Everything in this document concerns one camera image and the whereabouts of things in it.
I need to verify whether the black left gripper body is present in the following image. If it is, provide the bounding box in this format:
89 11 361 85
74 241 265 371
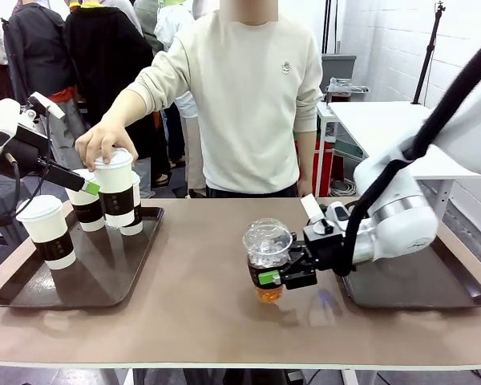
0 124 52 176

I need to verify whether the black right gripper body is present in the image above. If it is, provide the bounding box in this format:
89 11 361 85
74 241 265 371
302 223 353 277

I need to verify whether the clear iced tea dome cup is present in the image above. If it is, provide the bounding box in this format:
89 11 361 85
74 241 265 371
241 217 294 305

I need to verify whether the white paper cup black sleeve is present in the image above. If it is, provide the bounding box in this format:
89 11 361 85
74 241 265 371
119 171 144 237
92 148 136 229
64 168 106 233
15 194 78 271

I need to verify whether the person's right forearm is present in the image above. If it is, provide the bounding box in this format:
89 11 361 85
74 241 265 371
99 88 146 134

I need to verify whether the person's left forearm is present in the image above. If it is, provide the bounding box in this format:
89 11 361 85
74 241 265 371
293 131 318 181

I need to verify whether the dark brown serving tray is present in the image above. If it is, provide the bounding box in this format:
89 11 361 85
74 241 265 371
336 234 481 310
0 201 166 310

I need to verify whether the grey tray with wrapped items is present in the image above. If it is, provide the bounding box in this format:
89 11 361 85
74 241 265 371
325 77 370 96

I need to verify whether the person's right hand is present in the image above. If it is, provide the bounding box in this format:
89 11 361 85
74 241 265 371
75 119 139 173

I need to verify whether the person's left hand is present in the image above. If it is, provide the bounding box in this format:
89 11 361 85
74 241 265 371
297 177 317 198

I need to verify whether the bystander in dark grey jacket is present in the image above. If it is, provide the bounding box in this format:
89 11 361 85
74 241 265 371
2 1 78 106

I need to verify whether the bystander in long black coat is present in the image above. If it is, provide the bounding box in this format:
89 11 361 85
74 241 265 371
63 0 173 189

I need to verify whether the white side table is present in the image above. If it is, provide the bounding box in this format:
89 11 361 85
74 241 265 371
316 101 481 220

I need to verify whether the person in cream sweater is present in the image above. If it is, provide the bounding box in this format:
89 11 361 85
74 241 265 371
136 0 325 198

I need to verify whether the bystander in white jacket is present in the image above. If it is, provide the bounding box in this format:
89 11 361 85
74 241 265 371
153 2 201 121

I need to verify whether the grey plastic bin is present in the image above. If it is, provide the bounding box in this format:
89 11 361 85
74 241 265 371
321 53 358 82

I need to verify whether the black tripod pole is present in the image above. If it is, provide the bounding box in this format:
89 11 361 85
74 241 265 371
411 1 447 106

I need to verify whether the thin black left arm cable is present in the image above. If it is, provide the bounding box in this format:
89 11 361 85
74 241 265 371
3 106 53 220

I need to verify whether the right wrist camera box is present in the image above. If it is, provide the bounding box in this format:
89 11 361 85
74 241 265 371
300 193 326 226

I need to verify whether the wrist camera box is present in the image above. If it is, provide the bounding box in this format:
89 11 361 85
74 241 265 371
26 91 66 120
300 193 326 226

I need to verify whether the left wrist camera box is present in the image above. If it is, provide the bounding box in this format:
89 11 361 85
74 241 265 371
26 91 66 120

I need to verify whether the white coiled cable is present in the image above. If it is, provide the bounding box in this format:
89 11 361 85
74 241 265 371
330 178 359 198

